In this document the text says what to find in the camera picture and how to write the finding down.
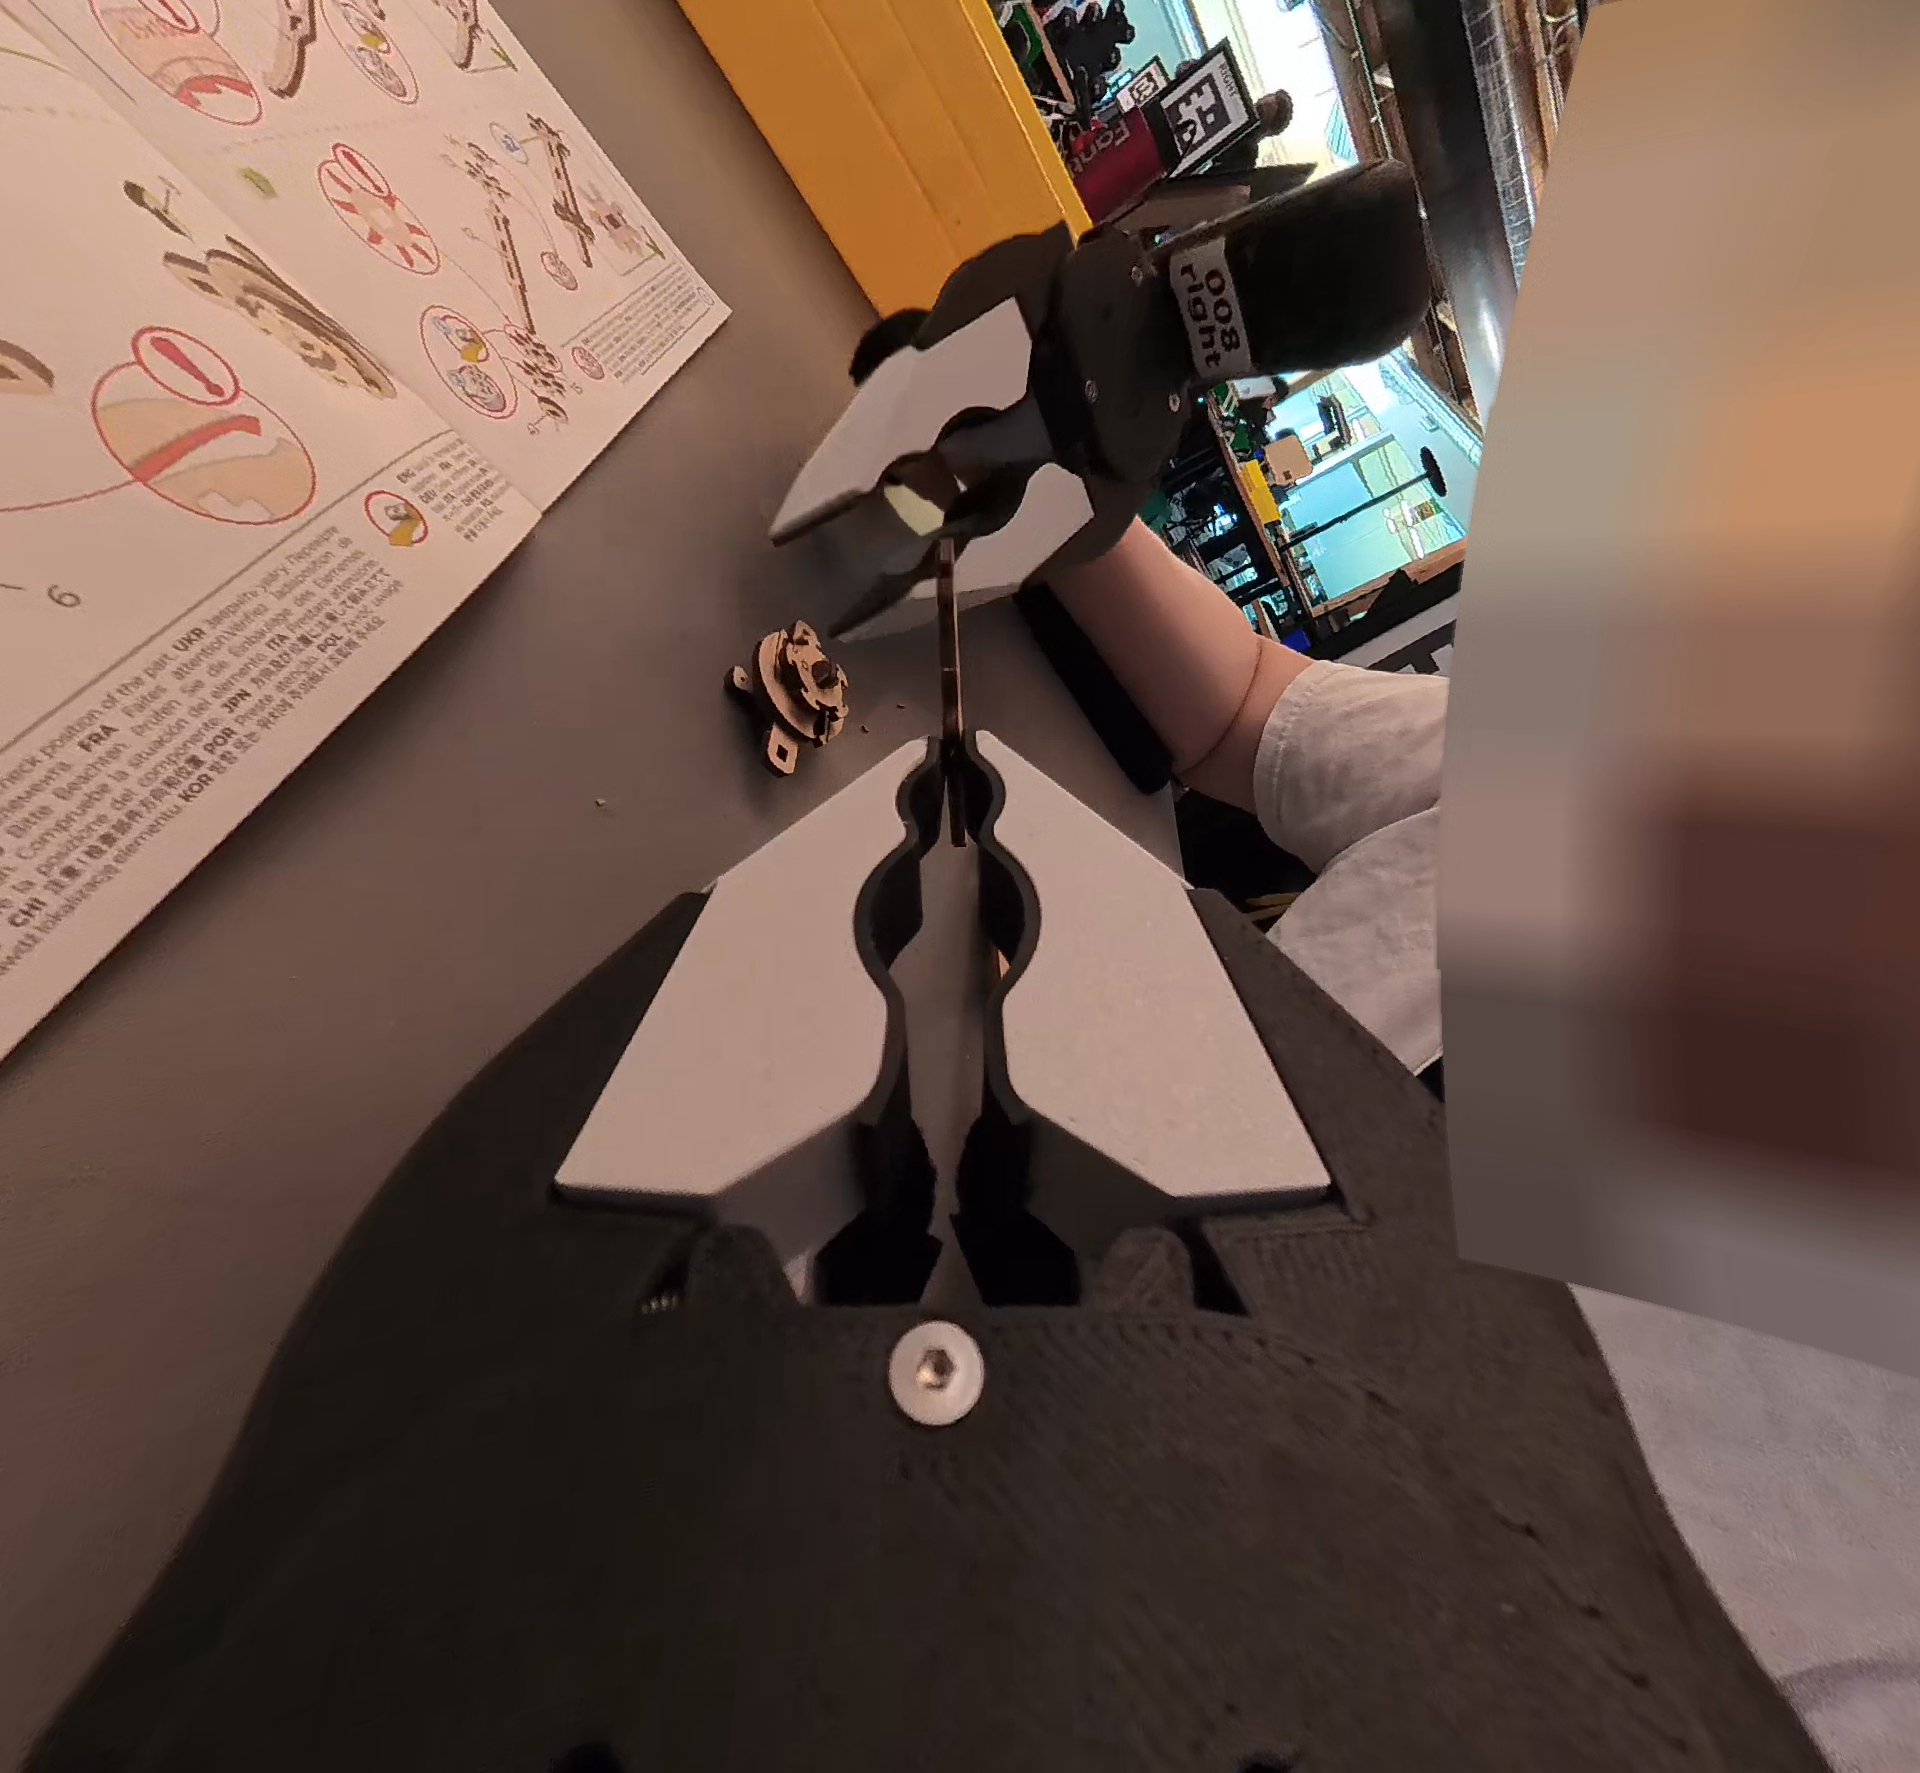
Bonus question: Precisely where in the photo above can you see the person's right forearm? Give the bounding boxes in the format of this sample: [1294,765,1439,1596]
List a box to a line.
[1042,513,1322,792]

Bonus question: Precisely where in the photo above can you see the small wooden gear assembly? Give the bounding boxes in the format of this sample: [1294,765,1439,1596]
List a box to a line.
[730,619,853,776]

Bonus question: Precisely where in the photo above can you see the illustrated instruction booklet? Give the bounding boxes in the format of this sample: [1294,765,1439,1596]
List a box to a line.
[0,0,734,1062]

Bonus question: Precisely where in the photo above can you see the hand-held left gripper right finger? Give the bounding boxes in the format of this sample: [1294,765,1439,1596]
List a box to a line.
[948,732,1334,1306]

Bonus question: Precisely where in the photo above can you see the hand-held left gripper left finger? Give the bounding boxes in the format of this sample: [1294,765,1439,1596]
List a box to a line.
[554,735,943,1306]

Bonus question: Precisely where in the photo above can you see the yellow cabinet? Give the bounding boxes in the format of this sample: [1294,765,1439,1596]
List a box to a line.
[583,0,1097,320]

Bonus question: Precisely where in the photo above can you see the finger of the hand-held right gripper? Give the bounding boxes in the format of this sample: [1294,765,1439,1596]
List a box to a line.
[827,445,1090,643]
[768,303,1040,548]

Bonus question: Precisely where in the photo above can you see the black white marker sign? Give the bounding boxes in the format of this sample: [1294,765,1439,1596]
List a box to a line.
[1154,41,1253,176]

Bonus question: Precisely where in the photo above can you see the wooden shelving unit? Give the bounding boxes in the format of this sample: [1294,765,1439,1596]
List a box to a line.
[1199,362,1479,657]

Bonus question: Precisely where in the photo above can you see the black flat block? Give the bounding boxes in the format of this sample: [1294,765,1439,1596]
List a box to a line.
[1019,581,1179,797]

